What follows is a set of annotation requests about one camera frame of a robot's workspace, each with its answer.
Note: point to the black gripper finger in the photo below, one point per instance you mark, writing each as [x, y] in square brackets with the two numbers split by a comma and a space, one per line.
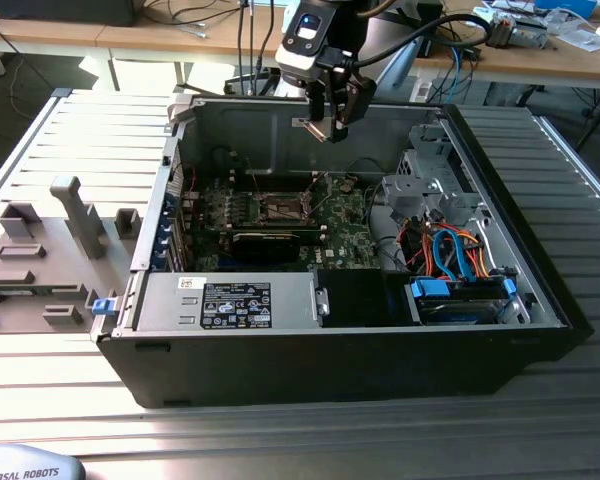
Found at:
[355, 100]
[317, 102]

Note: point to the silver topped CPU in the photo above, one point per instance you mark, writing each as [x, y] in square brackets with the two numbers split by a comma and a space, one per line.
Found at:
[319, 131]

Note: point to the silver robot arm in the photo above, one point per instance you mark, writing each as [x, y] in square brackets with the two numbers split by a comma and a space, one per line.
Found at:
[395, 75]

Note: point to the RAM slot with white clip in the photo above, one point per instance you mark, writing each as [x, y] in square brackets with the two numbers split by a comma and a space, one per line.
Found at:
[277, 183]
[310, 231]
[277, 174]

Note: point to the CPU socket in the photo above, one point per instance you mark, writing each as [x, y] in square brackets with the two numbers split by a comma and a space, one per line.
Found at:
[280, 201]

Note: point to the dark CPU cooler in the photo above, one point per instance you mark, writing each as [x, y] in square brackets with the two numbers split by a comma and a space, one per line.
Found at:
[500, 35]

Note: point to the round coin cell battery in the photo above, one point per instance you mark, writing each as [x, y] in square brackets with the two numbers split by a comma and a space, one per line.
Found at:
[348, 184]

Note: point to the silver metal drive cage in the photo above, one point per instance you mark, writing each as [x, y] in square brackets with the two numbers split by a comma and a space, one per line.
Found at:
[420, 192]

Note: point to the green motherboard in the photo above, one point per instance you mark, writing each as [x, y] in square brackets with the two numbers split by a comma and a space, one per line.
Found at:
[347, 222]

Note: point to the white leaflet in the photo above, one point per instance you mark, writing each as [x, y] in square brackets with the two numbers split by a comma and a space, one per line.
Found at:
[480, 11]

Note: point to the small silver hex key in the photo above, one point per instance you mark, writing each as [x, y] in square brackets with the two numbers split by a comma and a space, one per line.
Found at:
[195, 32]

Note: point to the black graphics card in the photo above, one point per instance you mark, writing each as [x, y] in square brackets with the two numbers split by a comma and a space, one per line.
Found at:
[265, 247]

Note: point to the wooden desk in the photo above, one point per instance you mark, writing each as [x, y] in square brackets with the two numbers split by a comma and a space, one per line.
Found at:
[130, 37]
[530, 62]

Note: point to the grey drive unit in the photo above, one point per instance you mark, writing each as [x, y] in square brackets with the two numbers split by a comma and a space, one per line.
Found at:
[530, 35]

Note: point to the black plastic shroud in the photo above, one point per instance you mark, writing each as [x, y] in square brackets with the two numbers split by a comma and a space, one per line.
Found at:
[355, 300]

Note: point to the hard disk in blue carrier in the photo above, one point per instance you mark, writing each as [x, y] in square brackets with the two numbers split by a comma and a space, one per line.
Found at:
[430, 289]

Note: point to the blue box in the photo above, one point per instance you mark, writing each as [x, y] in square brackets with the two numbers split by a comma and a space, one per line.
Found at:
[570, 7]

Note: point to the clear plastic bag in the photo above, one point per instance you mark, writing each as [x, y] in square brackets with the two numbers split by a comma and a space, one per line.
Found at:
[585, 40]

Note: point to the grey power supply unit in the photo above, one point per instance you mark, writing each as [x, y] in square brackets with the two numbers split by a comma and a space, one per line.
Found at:
[170, 300]

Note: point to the black PC case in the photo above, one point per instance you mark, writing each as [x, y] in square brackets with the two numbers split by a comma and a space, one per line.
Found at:
[305, 370]

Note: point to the black computer tower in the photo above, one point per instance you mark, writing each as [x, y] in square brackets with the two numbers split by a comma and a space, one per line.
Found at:
[55, 12]

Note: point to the blue plastic case latch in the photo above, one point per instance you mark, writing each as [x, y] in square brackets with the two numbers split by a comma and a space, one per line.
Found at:
[104, 307]

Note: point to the grey parts rack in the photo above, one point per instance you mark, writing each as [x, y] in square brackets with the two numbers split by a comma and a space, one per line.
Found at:
[55, 285]

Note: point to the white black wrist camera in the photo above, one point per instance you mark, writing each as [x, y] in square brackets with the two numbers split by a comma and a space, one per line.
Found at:
[302, 40]

